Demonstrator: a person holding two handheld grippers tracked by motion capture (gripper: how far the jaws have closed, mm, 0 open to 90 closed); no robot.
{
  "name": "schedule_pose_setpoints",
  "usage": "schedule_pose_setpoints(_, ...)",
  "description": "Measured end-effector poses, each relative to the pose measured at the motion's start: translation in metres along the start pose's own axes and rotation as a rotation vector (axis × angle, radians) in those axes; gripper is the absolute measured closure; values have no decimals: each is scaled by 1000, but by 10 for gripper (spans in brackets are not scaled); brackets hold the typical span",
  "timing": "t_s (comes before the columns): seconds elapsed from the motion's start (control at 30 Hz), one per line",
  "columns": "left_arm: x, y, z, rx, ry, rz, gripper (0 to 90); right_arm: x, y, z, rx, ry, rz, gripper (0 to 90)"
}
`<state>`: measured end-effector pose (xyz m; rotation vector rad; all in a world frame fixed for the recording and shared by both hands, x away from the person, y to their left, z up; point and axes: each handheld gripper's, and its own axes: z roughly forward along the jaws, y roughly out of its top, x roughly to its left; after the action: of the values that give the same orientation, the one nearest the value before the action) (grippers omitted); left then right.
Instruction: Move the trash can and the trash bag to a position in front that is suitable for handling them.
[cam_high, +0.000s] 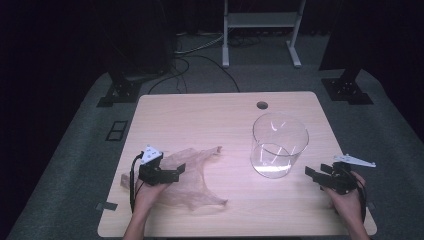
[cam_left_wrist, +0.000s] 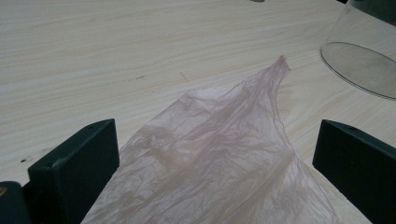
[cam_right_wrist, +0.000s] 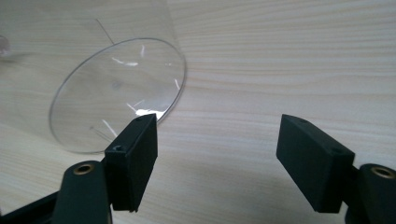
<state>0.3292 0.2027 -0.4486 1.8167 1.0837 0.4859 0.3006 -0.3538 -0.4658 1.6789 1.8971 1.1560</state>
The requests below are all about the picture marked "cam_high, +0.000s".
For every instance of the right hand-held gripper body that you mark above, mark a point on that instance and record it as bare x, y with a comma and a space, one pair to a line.
343, 178

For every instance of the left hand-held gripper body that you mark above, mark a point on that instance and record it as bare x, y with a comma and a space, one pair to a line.
151, 173

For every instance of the translucent plastic bag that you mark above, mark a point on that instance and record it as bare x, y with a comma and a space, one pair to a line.
195, 186

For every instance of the clear cylindrical bin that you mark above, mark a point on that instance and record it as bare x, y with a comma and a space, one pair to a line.
278, 146

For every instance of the person's left hand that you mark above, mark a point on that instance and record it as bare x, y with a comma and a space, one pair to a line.
148, 196

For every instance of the person's right hand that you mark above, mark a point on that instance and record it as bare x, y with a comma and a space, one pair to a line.
348, 203

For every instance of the grey tape piece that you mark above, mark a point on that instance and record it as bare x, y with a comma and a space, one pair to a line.
370, 206
107, 206

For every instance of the black stand base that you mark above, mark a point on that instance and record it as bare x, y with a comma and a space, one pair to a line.
121, 90
346, 88

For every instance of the black cabinet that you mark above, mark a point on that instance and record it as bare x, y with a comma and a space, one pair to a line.
143, 36

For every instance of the white metal stand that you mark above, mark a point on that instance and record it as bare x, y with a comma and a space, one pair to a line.
263, 20

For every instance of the black floor outlet frame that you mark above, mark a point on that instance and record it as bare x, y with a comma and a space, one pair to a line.
117, 130

